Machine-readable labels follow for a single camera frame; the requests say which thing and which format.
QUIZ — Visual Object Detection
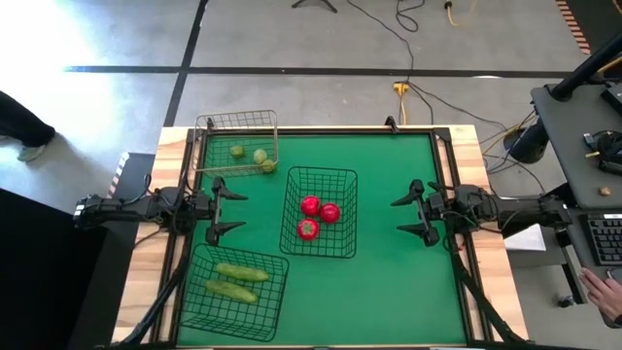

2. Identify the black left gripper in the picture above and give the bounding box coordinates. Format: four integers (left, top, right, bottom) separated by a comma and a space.
190, 175, 250, 247

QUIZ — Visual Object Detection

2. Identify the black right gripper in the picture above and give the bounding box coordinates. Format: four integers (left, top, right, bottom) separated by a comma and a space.
390, 178, 449, 248

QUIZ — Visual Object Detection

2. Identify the low black wire basket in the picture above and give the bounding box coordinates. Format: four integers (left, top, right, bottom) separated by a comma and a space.
178, 242, 291, 344

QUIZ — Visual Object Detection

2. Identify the green cucumber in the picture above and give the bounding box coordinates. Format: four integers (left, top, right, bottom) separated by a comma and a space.
204, 278, 259, 305
215, 262, 270, 284

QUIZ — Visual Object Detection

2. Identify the green felt mat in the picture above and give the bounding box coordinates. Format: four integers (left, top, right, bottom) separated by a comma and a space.
175, 131, 467, 347

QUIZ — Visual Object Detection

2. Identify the black cabinet with striped edge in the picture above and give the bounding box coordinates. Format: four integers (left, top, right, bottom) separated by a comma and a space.
67, 152, 156, 350

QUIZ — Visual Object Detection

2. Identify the round black stand base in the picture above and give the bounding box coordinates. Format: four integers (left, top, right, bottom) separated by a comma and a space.
502, 116, 550, 165

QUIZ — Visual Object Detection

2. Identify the yellow power connector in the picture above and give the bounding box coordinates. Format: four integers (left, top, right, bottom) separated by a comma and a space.
392, 82, 411, 126

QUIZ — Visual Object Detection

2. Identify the grey side table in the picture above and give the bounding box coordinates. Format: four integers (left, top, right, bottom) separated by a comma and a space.
529, 82, 622, 211

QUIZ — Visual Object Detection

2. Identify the black desk leg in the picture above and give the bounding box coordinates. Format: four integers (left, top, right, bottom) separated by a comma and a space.
553, 227, 589, 305

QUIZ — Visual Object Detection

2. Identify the grey desk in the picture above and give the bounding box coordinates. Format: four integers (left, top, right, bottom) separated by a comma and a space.
563, 208, 622, 330

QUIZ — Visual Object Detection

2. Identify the black keyboard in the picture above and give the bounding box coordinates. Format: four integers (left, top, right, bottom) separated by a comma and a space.
585, 213, 622, 267

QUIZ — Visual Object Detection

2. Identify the large black box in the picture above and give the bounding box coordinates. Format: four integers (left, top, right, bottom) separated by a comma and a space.
0, 188, 111, 350

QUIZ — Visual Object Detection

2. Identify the person's hand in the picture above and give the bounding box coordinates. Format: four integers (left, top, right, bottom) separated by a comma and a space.
577, 266, 622, 322

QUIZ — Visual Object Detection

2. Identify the black controller device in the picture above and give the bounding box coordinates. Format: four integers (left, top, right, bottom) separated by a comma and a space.
582, 129, 622, 176

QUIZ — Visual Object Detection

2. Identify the black slanted pole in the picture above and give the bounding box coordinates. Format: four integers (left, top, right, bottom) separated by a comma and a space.
550, 29, 622, 102

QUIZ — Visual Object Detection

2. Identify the person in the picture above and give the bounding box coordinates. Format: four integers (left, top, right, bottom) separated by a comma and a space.
0, 89, 57, 164

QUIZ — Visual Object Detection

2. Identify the black tripod stand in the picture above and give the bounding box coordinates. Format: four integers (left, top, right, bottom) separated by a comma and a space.
290, 0, 339, 15

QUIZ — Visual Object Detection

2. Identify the black floor mat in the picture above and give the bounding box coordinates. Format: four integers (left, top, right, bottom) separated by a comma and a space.
563, 0, 622, 54

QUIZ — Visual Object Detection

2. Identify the gold wire basket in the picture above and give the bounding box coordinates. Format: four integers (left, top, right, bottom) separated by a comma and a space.
192, 109, 280, 179

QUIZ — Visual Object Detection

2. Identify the tall black wire basket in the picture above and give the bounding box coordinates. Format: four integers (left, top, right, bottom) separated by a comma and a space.
278, 165, 360, 260

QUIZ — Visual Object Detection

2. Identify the thin black floor cable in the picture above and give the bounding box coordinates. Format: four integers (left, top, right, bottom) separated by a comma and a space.
407, 81, 509, 131

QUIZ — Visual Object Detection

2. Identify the yellow floor cable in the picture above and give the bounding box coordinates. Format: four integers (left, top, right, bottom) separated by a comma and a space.
480, 110, 538, 157

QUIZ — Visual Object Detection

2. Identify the long black floor cable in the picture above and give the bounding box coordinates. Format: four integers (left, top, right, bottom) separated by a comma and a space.
346, 0, 416, 84

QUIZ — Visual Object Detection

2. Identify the coiled black floor cable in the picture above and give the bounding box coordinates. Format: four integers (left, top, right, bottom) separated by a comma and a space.
395, 0, 428, 34

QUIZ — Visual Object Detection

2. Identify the yellow cable with black plug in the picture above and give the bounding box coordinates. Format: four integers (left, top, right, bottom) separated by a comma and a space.
442, 0, 482, 25

